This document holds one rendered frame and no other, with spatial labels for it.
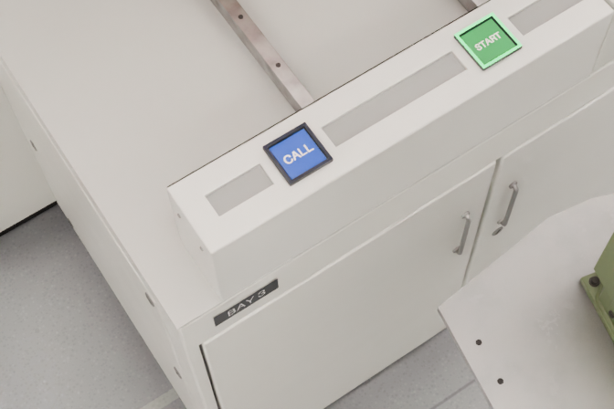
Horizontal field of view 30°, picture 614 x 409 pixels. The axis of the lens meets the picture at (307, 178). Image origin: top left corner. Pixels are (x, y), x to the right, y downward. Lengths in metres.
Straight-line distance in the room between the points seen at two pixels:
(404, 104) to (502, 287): 0.24
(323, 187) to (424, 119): 0.14
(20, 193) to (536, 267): 1.11
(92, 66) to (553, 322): 0.66
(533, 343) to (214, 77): 0.52
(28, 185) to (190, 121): 0.77
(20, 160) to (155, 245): 0.75
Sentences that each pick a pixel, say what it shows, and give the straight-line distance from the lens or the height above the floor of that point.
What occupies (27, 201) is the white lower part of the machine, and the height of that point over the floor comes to 0.14.
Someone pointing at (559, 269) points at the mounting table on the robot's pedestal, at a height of 0.82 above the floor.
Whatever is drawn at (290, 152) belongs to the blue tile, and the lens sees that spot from 1.25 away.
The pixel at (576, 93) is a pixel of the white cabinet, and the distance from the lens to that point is 1.52.
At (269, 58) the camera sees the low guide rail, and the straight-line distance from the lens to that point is 1.45.
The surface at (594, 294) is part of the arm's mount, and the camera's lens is 1.36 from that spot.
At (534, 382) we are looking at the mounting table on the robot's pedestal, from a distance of 1.32.
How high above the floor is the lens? 2.06
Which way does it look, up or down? 63 degrees down
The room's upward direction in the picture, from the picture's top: 2 degrees counter-clockwise
